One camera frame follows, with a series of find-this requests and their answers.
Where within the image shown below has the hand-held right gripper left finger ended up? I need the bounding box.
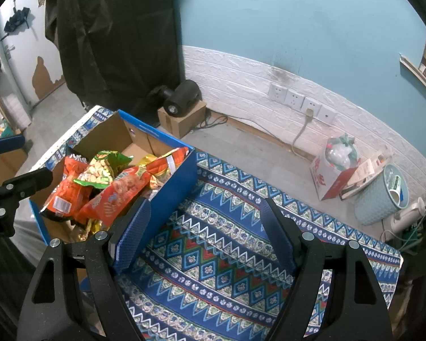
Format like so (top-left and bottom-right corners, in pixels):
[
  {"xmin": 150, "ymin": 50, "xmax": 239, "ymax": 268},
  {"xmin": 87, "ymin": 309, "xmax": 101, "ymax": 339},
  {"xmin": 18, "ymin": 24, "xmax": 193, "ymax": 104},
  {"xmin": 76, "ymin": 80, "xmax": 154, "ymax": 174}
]
[{"xmin": 16, "ymin": 196, "xmax": 152, "ymax": 341}]

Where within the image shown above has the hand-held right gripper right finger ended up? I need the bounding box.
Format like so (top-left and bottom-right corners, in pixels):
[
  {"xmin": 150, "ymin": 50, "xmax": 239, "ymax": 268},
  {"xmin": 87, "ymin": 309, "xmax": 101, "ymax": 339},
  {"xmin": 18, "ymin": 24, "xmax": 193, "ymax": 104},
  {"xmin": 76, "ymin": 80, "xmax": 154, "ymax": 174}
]
[{"xmin": 264, "ymin": 197, "xmax": 394, "ymax": 341}]

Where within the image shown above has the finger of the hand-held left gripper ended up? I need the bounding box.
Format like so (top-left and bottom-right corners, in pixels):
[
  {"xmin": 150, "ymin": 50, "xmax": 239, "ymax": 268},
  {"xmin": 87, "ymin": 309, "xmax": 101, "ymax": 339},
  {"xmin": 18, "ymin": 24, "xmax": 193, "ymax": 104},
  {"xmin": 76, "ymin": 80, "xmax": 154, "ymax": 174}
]
[
  {"xmin": 0, "ymin": 134, "xmax": 25, "ymax": 157},
  {"xmin": 0, "ymin": 168, "xmax": 54, "ymax": 203}
]

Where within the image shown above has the glossy gold snack package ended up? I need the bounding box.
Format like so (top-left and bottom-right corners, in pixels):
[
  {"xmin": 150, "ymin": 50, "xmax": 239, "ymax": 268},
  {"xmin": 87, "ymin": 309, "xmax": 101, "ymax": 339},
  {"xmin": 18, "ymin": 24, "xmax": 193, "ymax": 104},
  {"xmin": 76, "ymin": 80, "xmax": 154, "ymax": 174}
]
[{"xmin": 70, "ymin": 217, "xmax": 110, "ymax": 244}]

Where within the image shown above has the large orange snack bag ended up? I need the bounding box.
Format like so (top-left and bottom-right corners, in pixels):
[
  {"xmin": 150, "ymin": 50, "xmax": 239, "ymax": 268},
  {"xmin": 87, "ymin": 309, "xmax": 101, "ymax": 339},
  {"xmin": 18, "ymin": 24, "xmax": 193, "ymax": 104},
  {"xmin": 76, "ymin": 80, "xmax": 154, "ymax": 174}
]
[{"xmin": 79, "ymin": 167, "xmax": 153, "ymax": 227}]

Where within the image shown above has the blue cardboard box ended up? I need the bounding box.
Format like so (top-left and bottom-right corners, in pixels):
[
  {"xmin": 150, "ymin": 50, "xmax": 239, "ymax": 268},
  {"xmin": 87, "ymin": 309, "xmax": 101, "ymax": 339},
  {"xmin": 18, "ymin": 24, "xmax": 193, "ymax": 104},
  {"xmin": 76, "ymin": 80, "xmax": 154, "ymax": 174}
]
[{"xmin": 29, "ymin": 110, "xmax": 196, "ymax": 246}]

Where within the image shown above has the green snack packet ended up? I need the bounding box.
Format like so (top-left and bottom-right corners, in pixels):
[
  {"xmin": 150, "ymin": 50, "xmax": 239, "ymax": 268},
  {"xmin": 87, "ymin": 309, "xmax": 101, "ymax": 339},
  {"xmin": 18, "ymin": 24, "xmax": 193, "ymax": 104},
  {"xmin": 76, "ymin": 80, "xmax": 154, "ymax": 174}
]
[{"xmin": 74, "ymin": 150, "xmax": 133, "ymax": 189}]

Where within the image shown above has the patterned blue blanket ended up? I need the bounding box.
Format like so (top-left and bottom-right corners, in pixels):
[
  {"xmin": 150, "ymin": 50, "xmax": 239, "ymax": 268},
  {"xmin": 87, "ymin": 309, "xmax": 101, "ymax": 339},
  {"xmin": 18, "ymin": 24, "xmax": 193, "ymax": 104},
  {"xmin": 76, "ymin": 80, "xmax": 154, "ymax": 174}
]
[{"xmin": 30, "ymin": 105, "xmax": 402, "ymax": 341}]

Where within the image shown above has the white red paper bag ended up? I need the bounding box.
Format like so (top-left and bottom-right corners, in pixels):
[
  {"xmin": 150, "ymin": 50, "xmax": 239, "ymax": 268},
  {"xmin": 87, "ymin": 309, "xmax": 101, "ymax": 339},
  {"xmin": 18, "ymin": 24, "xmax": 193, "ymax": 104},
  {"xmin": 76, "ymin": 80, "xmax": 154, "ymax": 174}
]
[{"xmin": 310, "ymin": 133, "xmax": 366, "ymax": 201}]

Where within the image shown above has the light blue waste bin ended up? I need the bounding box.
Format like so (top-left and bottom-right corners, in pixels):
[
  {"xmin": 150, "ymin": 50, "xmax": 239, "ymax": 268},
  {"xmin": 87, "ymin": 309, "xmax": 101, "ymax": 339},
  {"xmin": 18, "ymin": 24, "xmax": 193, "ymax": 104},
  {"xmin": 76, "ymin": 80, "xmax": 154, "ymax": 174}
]
[{"xmin": 354, "ymin": 164, "xmax": 409, "ymax": 226}]

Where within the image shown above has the flat white paper carton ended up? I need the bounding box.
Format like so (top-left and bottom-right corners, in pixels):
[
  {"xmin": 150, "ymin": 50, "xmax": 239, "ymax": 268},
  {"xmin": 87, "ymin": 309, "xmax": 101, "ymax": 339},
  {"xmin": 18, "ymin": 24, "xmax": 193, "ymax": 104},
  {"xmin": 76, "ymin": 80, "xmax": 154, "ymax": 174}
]
[{"xmin": 341, "ymin": 149, "xmax": 391, "ymax": 197}]

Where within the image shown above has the black folded umbrella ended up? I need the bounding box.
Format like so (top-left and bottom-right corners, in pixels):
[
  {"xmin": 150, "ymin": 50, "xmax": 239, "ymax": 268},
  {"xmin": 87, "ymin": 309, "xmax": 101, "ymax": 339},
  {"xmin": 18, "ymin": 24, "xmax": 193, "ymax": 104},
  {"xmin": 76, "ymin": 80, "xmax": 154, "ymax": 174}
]
[{"xmin": 3, "ymin": 6, "xmax": 32, "ymax": 33}]

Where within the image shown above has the small cardboard box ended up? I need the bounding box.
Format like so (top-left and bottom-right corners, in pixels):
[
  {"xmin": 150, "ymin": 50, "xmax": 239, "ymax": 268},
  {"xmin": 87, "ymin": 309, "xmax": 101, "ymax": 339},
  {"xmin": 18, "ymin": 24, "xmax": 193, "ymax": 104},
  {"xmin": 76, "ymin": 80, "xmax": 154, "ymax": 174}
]
[{"xmin": 158, "ymin": 100, "xmax": 207, "ymax": 139}]

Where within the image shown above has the white hair dryer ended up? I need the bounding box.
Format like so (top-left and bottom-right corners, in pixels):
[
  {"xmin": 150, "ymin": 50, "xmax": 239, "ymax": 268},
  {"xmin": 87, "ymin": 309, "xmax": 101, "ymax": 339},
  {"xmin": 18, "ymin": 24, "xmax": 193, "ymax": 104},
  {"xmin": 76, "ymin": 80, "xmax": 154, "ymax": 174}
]
[{"xmin": 390, "ymin": 197, "xmax": 426, "ymax": 233}]

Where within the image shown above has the dark hanging cloth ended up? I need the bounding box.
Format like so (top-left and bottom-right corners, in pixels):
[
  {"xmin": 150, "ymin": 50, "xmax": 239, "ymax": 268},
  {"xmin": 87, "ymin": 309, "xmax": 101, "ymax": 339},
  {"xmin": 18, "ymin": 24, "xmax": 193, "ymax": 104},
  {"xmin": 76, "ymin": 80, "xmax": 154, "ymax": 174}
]
[{"xmin": 44, "ymin": 0, "xmax": 185, "ymax": 109}]

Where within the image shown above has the grey power cable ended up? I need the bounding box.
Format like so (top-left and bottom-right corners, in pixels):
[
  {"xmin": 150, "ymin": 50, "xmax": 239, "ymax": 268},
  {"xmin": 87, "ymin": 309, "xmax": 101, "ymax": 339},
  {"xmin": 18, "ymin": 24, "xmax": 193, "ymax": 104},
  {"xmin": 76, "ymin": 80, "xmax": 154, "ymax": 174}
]
[{"xmin": 292, "ymin": 108, "xmax": 315, "ymax": 155}]

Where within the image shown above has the white wall socket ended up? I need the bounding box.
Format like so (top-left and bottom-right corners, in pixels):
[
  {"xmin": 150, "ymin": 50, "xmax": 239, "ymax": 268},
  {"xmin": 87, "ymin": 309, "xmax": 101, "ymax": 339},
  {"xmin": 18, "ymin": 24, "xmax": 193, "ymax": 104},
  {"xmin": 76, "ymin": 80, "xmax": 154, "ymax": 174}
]
[
  {"xmin": 268, "ymin": 82, "xmax": 287, "ymax": 101},
  {"xmin": 319, "ymin": 105, "xmax": 338, "ymax": 126},
  {"xmin": 285, "ymin": 90, "xmax": 304, "ymax": 109},
  {"xmin": 302, "ymin": 97, "xmax": 322, "ymax": 117}
]

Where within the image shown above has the black floor cable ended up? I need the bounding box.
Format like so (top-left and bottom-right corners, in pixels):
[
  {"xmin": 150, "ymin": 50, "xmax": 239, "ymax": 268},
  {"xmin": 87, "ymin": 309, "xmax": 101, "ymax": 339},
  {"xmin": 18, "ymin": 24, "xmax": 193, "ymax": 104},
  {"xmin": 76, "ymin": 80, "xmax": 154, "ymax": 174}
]
[{"xmin": 193, "ymin": 112, "xmax": 229, "ymax": 132}]

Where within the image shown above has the white wall shelf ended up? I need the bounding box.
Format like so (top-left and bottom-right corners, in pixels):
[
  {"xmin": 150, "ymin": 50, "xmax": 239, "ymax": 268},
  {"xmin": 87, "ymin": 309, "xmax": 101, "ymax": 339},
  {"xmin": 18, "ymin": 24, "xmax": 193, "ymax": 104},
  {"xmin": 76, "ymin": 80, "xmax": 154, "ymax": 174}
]
[{"xmin": 399, "ymin": 54, "xmax": 426, "ymax": 105}]

